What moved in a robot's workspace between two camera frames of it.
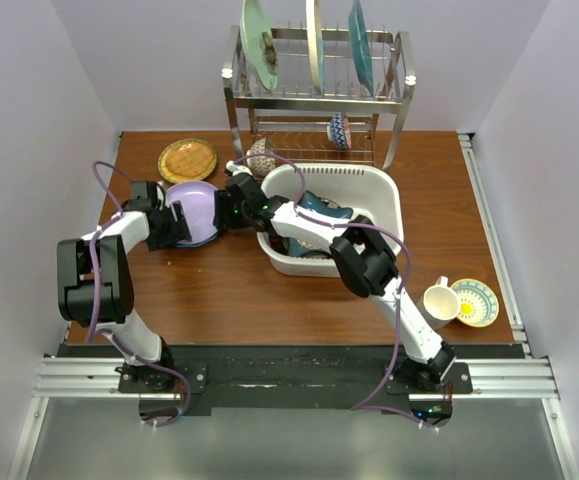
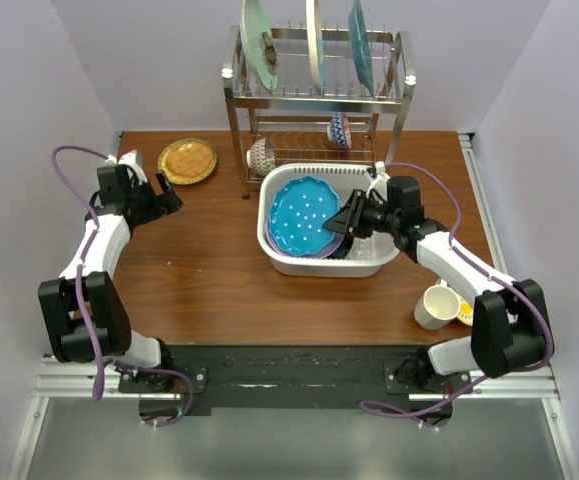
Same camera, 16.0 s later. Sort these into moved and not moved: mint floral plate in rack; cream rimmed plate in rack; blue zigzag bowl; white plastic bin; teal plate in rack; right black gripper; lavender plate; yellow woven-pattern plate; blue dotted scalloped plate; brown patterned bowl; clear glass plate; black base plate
Moved: blue dotted scalloped plate; lavender plate; right black gripper
Not moved: cream rimmed plate in rack; teal plate in rack; yellow woven-pattern plate; brown patterned bowl; black base plate; mint floral plate in rack; white plastic bin; clear glass plate; blue zigzag bowl
